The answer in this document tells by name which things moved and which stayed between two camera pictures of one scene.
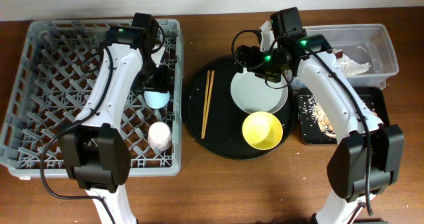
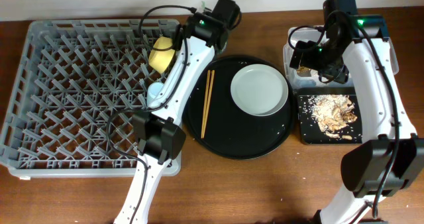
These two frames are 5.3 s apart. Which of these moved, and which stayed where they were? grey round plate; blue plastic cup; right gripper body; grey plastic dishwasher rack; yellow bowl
Moved: yellow bowl; right gripper body
Stayed: grey round plate; grey plastic dishwasher rack; blue plastic cup
